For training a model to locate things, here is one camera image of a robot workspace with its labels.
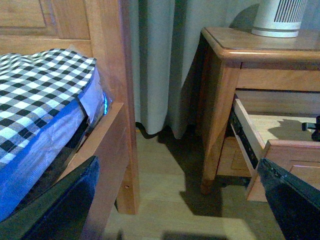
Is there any wooden bed frame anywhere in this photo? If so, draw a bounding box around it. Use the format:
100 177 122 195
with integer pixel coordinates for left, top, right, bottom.
0 0 140 240

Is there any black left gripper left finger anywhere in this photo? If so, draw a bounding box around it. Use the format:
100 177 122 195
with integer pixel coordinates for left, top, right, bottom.
0 156 100 240

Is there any black white checkered sheet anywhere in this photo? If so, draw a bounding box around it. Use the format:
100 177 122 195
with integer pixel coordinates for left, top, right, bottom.
0 48 96 169

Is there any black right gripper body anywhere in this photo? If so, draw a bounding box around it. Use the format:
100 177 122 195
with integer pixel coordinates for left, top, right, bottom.
301 115 320 141

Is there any white slatted air purifier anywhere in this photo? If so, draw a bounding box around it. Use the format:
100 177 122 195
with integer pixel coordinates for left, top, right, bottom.
251 0 307 38

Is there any wooden drawer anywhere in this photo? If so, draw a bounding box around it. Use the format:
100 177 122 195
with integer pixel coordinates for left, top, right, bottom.
217 136 251 177
229 89 320 202

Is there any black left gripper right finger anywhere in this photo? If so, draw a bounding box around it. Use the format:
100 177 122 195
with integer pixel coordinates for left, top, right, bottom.
257 158 320 240

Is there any wooden nightstand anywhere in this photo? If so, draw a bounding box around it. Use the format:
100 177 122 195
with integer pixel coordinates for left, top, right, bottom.
198 27 320 194

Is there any grey curtain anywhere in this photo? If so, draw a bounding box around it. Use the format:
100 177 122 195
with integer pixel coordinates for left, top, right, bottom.
126 0 320 140

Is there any blue mattress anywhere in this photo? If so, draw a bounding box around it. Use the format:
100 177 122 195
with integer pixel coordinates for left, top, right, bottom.
0 69 105 220

